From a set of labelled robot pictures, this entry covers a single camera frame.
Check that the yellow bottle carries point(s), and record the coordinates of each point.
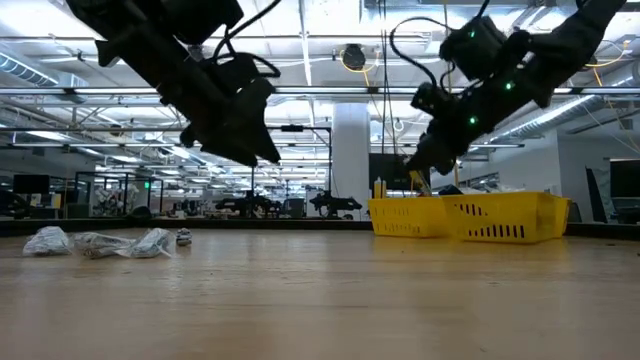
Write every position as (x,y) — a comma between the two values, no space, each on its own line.
(378,189)
(384,190)

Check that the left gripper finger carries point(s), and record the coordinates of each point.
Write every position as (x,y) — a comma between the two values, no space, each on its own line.
(257,120)
(232,145)

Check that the yellow plastic basket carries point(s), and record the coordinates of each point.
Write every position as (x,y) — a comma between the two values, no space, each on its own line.
(407,217)
(505,217)

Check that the black monitor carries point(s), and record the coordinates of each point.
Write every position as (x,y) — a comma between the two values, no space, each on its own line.
(625,177)
(385,172)

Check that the black aluminium table frame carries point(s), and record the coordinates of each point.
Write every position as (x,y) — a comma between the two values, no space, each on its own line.
(15,222)

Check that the black leaning panel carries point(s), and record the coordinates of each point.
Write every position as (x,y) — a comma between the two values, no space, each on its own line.
(596,200)

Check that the black background robot arm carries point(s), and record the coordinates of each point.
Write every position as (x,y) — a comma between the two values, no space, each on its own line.
(332,202)
(250,202)

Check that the dark background screen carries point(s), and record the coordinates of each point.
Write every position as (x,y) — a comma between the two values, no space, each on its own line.
(31,184)

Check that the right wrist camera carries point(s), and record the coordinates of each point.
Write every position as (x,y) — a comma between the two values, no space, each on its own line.
(472,50)

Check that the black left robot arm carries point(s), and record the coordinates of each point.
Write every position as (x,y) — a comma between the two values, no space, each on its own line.
(150,45)

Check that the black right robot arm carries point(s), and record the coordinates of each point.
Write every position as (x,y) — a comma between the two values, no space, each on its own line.
(565,45)

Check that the blue disposable razor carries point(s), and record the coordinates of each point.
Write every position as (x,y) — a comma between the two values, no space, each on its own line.
(450,190)

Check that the white building column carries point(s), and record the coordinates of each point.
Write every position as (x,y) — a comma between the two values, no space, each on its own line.
(350,165)

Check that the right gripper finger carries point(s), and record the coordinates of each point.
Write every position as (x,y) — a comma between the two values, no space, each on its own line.
(422,160)
(444,161)

